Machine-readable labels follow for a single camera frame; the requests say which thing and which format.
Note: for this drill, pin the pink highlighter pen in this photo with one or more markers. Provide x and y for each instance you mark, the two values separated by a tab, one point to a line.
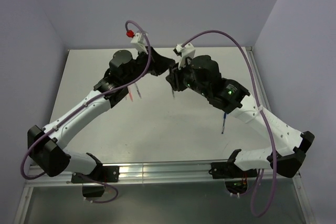
130	94

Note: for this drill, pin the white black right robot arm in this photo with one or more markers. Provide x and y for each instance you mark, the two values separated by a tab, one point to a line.
286	155

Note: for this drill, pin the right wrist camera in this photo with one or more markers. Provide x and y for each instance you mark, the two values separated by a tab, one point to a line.
186	53

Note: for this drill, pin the blue ballpoint pen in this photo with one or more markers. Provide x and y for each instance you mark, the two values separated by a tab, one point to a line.
224	122

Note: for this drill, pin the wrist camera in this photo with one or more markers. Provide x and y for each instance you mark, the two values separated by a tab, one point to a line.
186	53
137	41

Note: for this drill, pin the purple highlighter pen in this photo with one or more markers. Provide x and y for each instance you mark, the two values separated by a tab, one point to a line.
138	90

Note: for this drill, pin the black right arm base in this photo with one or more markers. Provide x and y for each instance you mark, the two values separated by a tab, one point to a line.
238	178

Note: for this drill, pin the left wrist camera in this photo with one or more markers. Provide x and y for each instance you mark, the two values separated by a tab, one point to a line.
137	41

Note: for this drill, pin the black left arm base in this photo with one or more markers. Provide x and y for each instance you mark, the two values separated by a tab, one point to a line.
97	183

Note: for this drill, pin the aluminium front rail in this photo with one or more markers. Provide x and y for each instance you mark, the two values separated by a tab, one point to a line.
140	173

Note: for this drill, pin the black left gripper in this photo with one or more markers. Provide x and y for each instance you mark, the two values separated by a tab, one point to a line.
159	64

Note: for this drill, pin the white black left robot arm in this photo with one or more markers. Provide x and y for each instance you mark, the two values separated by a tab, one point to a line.
47	145

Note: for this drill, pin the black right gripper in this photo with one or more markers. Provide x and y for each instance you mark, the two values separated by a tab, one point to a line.
174	78

